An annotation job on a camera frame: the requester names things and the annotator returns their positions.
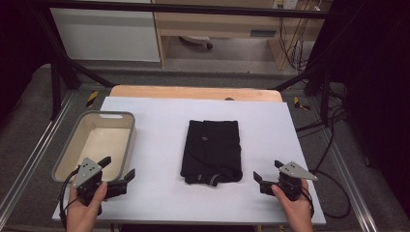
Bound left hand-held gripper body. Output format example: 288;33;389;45
71;157;129;207

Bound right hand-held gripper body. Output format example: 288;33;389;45
259;160;319;202

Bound grey plastic basket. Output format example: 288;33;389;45
51;110;137;185

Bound black garment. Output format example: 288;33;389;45
180;119;244;188

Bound person's right hand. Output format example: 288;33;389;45
270;179;315;224

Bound person's left hand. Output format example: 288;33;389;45
66;181;109;224

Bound white table board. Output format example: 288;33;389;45
51;96;327;226

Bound yellow black floor tape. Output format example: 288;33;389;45
292;95;311;111
85;90;100;109

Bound black metal stand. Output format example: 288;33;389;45
32;9;118;121
272;62;334;128

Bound light wooden table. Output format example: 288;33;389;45
109;84;284;103

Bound white cabinet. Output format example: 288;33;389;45
49;7;161;63

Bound black curtain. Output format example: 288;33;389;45
0;0;52;125
307;0;410;214

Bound office chair base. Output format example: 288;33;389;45
178;35;215;50

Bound light wooden desk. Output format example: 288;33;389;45
151;0;327;71

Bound white power strip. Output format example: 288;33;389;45
272;0;300;11

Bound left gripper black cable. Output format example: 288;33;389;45
59;167;81;228

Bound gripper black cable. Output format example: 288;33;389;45
59;167;81;228
301;168;353;219

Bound aluminium floor rail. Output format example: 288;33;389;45
0;91;77;223
321;128;379;232

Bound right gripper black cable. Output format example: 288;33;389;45
301;168;353;219

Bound black floor cables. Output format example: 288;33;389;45
295;96;348;175

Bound hanging cable bundle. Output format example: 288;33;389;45
278;14;311;73

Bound black horizontal frame bar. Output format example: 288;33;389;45
32;0;334;20

